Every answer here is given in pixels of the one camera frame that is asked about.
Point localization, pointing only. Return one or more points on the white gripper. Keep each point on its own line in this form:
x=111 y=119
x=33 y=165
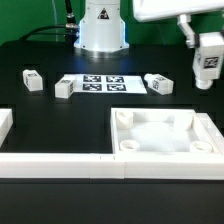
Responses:
x=151 y=10

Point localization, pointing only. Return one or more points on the white square table top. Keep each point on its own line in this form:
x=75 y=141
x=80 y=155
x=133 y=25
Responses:
x=160 y=131

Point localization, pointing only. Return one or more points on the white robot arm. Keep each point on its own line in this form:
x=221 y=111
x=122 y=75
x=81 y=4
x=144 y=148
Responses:
x=102 y=30

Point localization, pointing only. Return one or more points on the white fiducial marker sheet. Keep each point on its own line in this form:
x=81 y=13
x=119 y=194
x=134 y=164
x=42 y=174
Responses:
x=90 y=83

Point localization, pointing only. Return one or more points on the white U-shaped obstacle fence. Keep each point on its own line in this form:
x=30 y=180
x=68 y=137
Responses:
x=118 y=166

